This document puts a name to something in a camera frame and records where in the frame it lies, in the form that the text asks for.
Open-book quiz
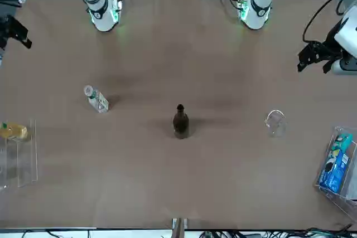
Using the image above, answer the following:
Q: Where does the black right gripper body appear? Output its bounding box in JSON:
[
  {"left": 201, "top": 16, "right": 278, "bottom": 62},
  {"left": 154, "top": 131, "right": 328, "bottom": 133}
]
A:
[{"left": 0, "top": 14, "right": 13, "bottom": 51}]

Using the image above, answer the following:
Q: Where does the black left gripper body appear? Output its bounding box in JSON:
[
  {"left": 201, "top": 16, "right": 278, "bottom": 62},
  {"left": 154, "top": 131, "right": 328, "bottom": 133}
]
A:
[{"left": 317, "top": 42, "right": 344, "bottom": 74}]

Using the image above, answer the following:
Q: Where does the clear plastic funnel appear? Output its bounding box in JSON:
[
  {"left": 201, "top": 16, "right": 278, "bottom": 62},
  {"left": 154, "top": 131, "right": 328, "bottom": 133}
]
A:
[{"left": 264, "top": 109, "right": 287, "bottom": 138}]

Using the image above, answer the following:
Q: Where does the clear plastic drink bottle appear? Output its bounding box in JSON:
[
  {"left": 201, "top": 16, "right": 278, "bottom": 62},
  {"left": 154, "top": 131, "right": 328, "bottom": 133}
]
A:
[{"left": 83, "top": 85, "right": 109, "bottom": 113}]

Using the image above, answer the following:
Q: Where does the yellow tea bottle white cap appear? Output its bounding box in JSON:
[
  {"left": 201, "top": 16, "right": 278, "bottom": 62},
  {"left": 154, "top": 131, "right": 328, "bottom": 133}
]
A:
[{"left": 0, "top": 122, "right": 28, "bottom": 141}]

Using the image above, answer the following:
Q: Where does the dark glass bottle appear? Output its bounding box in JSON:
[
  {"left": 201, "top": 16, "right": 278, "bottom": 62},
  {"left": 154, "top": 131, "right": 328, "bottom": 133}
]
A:
[{"left": 172, "top": 104, "right": 190, "bottom": 140}]

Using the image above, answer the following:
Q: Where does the teal snack packet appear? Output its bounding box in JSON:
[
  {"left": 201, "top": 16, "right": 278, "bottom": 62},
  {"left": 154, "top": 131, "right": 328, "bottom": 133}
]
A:
[{"left": 331, "top": 134, "right": 354, "bottom": 152}]

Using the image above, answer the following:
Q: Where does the blue cookie packet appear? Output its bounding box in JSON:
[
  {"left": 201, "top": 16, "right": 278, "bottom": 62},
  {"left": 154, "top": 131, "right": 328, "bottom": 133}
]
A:
[{"left": 317, "top": 148, "right": 351, "bottom": 194}]

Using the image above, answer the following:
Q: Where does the clear acrylic drinks shelf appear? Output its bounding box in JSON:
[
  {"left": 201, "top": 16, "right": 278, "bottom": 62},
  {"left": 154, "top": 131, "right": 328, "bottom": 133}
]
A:
[{"left": 0, "top": 119, "right": 38, "bottom": 191}]

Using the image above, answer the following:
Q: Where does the clear acrylic snack shelf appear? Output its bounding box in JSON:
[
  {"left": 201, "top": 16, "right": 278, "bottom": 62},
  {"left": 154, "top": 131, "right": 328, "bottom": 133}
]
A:
[{"left": 314, "top": 126, "right": 357, "bottom": 219}]

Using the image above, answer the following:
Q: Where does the aluminium frame post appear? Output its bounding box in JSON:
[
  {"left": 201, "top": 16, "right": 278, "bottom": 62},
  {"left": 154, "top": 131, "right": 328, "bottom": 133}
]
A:
[{"left": 172, "top": 217, "right": 188, "bottom": 238}]

